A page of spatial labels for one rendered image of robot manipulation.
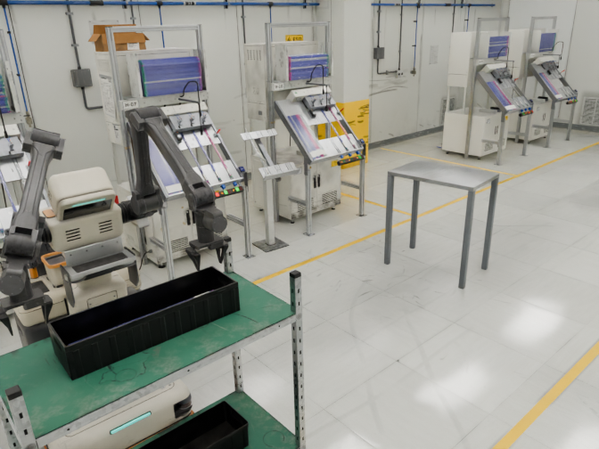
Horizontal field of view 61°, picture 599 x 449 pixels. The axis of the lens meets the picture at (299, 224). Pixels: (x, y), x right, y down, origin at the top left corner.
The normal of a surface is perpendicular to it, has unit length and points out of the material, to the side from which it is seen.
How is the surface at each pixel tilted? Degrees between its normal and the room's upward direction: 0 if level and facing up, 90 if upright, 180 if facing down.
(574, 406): 0
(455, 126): 90
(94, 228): 98
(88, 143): 90
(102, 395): 0
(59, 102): 90
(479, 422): 0
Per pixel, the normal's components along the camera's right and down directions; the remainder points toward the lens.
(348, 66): 0.65, 0.26
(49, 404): -0.03, -0.93
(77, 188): 0.41, -0.51
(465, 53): -0.76, 0.26
